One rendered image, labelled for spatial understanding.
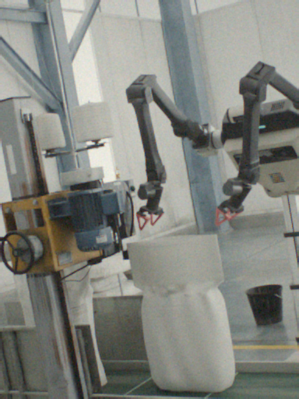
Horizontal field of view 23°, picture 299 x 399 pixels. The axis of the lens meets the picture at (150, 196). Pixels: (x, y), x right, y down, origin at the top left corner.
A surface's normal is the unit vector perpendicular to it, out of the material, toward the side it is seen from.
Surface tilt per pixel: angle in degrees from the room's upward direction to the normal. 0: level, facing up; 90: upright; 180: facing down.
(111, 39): 90
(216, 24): 90
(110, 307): 90
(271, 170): 130
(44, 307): 90
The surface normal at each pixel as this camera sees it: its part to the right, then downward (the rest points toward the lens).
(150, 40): 0.83, -0.12
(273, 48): -0.53, 0.14
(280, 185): -0.29, 0.74
